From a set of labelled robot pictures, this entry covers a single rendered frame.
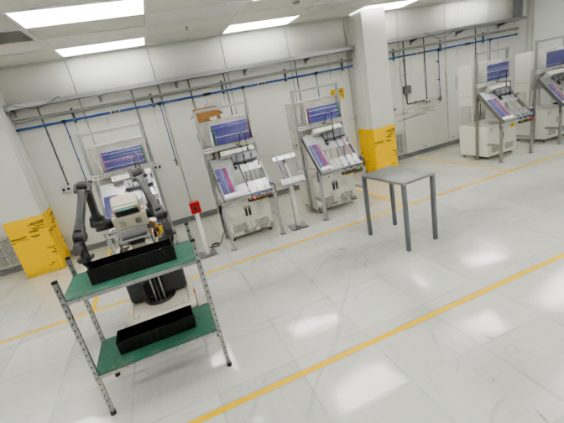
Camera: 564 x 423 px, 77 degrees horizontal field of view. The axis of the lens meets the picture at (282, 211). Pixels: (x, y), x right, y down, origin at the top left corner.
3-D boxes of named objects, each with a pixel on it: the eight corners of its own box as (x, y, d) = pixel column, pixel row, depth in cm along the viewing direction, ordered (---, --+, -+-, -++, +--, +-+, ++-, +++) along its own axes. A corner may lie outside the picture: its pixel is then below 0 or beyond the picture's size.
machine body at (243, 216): (275, 228, 537) (267, 190, 517) (231, 242, 518) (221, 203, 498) (262, 217, 596) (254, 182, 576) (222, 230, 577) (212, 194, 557)
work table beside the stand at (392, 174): (409, 252, 393) (403, 183, 367) (368, 234, 454) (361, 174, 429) (438, 238, 409) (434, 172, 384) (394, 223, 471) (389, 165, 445)
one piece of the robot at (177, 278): (136, 303, 366) (108, 229, 339) (189, 285, 381) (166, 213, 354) (135, 320, 336) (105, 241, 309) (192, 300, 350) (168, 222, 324)
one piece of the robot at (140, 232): (124, 253, 304) (116, 231, 297) (157, 243, 312) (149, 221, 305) (122, 260, 290) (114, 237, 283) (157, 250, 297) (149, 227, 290)
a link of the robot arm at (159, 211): (143, 170, 267) (129, 176, 264) (142, 166, 262) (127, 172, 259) (169, 215, 255) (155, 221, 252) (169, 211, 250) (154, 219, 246)
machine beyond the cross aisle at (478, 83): (536, 152, 647) (541, 39, 586) (503, 163, 624) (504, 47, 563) (474, 147, 770) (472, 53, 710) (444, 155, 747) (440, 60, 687)
